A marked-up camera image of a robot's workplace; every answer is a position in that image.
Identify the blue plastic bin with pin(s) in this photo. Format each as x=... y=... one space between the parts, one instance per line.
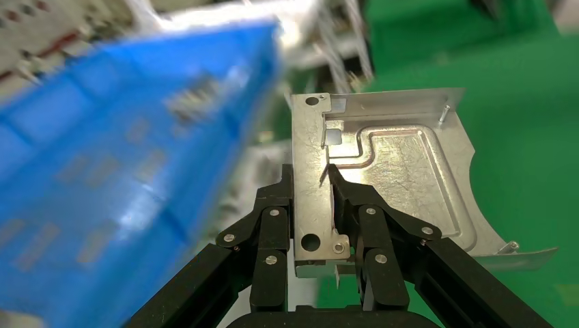
x=90 y=181

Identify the stamped sheet metal bracket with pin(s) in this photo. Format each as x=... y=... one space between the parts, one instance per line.
x=407 y=181

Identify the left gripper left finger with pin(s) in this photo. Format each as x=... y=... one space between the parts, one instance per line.
x=271 y=253

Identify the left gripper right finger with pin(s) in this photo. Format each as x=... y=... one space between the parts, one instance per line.
x=380 y=253

